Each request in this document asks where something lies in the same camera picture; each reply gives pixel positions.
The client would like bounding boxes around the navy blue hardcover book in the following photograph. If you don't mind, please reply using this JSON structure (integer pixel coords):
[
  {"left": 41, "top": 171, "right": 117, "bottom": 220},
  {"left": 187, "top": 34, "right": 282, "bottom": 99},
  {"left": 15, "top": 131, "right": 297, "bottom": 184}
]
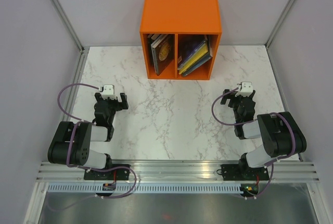
[{"left": 181, "top": 53, "right": 212, "bottom": 77}]

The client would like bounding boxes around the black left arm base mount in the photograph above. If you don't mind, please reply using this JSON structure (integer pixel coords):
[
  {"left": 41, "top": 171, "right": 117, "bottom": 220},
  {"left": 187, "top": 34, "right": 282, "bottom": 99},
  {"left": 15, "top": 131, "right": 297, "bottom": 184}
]
[{"left": 83, "top": 164, "right": 131, "bottom": 182}]

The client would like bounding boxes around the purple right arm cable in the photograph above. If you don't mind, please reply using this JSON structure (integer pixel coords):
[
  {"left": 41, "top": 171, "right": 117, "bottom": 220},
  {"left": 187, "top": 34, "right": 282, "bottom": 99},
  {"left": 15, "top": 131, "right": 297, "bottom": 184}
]
[{"left": 211, "top": 86, "right": 299, "bottom": 198}]

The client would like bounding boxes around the pale green plastic file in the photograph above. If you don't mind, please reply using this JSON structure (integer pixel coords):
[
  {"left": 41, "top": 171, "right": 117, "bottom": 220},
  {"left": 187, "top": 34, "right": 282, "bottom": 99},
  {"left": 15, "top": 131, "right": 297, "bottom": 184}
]
[{"left": 177, "top": 46, "right": 210, "bottom": 75}]

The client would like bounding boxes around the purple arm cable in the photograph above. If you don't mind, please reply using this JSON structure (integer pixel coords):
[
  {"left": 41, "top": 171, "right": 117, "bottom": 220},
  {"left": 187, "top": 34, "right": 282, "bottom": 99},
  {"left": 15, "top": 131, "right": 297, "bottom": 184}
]
[
  {"left": 211, "top": 86, "right": 299, "bottom": 198},
  {"left": 57, "top": 83, "right": 104, "bottom": 169}
]

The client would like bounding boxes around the light blue paperback book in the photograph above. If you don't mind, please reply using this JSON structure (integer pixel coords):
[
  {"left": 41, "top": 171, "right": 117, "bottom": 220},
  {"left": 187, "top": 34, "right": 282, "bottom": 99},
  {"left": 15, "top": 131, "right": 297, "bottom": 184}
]
[{"left": 151, "top": 34, "right": 168, "bottom": 48}]

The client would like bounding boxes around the left corner frame post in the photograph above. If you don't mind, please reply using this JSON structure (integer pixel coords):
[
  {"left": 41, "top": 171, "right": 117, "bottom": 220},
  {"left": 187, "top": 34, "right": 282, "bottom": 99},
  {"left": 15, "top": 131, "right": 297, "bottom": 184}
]
[{"left": 35, "top": 0, "right": 85, "bottom": 53}]

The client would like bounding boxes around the yellow paperback book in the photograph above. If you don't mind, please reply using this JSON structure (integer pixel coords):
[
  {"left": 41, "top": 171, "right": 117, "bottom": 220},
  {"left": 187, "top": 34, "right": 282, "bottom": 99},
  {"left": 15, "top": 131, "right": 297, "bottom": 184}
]
[{"left": 179, "top": 42, "right": 209, "bottom": 72}]

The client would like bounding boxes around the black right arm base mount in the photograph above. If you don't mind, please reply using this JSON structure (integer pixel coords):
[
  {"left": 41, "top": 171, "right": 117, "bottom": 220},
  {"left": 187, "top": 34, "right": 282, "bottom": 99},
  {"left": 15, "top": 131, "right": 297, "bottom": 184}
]
[{"left": 216, "top": 164, "right": 270, "bottom": 181}]

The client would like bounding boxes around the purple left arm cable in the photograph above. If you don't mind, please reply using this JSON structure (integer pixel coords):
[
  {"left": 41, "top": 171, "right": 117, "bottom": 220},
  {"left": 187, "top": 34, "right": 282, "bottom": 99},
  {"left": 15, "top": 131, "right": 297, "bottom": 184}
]
[{"left": 57, "top": 83, "right": 104, "bottom": 169}]

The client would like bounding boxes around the purple galaxy cover book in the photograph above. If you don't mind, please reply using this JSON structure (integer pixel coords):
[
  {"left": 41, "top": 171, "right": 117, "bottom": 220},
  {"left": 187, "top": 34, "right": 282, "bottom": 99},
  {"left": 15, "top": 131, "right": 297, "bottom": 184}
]
[{"left": 177, "top": 34, "right": 208, "bottom": 66}]

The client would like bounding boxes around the aluminium frame rail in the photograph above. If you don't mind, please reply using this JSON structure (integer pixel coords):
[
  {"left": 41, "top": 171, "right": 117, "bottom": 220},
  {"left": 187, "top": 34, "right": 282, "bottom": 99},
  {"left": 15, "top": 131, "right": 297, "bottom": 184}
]
[{"left": 35, "top": 159, "right": 320, "bottom": 183}]

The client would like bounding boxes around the bright blue paperback book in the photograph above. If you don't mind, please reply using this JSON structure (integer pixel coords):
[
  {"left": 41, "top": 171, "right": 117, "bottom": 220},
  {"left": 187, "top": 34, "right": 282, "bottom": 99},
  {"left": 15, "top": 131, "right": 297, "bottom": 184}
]
[{"left": 151, "top": 47, "right": 157, "bottom": 74}]

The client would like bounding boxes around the corner frame post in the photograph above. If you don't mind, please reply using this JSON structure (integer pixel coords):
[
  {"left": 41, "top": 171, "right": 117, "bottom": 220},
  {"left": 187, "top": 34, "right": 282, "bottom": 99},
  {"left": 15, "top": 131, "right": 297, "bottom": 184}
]
[
  {"left": 265, "top": 0, "right": 313, "bottom": 50},
  {"left": 35, "top": 0, "right": 85, "bottom": 53}
]

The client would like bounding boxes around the orange two-compartment shelf box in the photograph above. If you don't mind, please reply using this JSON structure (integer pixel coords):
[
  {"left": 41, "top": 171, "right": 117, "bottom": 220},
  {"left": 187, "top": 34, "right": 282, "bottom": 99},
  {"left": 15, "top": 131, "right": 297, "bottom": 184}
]
[{"left": 139, "top": 0, "right": 223, "bottom": 80}]

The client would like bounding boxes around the right corner frame post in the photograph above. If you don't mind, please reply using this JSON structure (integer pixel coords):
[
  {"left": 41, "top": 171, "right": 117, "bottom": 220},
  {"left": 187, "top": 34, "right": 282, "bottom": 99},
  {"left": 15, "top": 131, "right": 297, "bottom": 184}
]
[{"left": 265, "top": 0, "right": 313, "bottom": 50}]

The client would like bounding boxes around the black paperback book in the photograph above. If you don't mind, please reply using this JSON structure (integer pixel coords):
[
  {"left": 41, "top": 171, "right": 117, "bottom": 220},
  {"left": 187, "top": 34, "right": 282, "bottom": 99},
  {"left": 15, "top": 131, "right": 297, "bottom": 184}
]
[{"left": 155, "top": 34, "right": 174, "bottom": 76}]

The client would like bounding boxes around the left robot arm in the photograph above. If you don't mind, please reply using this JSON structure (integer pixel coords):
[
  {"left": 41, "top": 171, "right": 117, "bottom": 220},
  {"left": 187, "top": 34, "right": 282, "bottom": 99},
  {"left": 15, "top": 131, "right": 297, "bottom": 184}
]
[{"left": 47, "top": 93, "right": 129, "bottom": 180}]

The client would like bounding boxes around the slotted white cable duct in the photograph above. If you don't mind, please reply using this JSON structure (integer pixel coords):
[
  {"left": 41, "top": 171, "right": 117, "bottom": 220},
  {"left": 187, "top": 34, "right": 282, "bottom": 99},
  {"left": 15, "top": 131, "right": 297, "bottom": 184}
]
[{"left": 47, "top": 182, "right": 258, "bottom": 194}]

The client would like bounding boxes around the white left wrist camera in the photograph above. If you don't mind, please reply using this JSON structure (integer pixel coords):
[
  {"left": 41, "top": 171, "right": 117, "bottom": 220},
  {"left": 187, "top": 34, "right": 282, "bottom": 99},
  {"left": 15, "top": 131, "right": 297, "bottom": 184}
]
[{"left": 99, "top": 84, "right": 117, "bottom": 99}]

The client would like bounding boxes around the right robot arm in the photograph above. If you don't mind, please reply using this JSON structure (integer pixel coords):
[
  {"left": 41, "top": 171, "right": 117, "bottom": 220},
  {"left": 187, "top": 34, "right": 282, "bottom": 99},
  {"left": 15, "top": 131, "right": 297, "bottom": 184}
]
[{"left": 220, "top": 89, "right": 307, "bottom": 179}]

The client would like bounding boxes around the dark green hardcover book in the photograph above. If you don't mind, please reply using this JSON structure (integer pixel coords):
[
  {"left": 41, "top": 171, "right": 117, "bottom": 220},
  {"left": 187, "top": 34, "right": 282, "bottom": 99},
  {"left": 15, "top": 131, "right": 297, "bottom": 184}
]
[{"left": 147, "top": 34, "right": 159, "bottom": 67}]

